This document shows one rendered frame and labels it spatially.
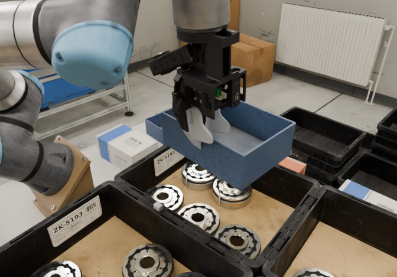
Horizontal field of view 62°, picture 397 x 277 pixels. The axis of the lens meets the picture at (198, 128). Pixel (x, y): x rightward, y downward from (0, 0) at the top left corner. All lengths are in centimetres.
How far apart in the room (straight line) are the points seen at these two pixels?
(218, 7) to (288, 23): 328
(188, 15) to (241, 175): 26
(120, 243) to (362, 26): 296
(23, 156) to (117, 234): 30
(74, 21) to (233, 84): 23
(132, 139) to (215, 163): 68
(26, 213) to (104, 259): 43
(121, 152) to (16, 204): 35
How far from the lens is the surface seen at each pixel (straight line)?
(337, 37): 349
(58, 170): 97
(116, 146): 119
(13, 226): 113
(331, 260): 81
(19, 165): 93
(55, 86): 264
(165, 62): 51
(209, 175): 91
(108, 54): 34
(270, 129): 65
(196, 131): 53
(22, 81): 93
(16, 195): 124
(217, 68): 44
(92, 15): 36
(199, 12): 43
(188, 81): 47
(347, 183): 109
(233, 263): 64
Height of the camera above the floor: 144
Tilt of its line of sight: 31 degrees down
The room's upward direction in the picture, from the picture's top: straight up
